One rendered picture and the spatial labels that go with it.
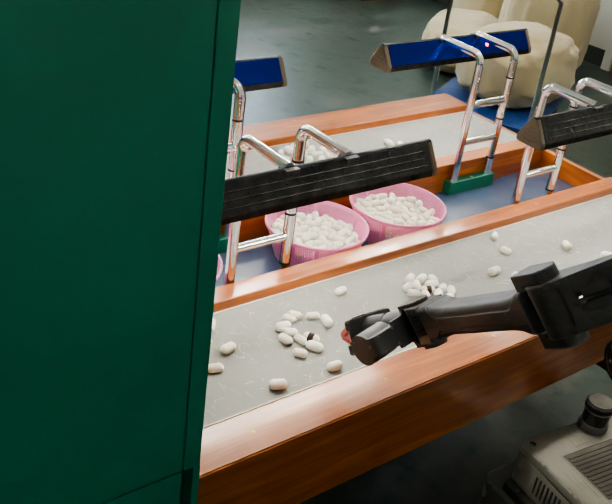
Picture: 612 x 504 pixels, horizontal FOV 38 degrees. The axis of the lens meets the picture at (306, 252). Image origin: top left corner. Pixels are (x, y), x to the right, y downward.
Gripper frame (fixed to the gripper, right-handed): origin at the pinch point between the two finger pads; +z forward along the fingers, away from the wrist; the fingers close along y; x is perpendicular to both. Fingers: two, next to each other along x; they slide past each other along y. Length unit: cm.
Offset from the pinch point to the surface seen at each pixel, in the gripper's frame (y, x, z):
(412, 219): -61, -20, 40
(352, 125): -84, -56, 81
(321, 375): 2.6, 6.8, 7.8
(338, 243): -34, -19, 39
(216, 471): 35.9, 14.2, -4.4
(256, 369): 13.1, 2.1, 13.7
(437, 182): -89, -30, 56
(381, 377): -5.5, 10.0, -0.4
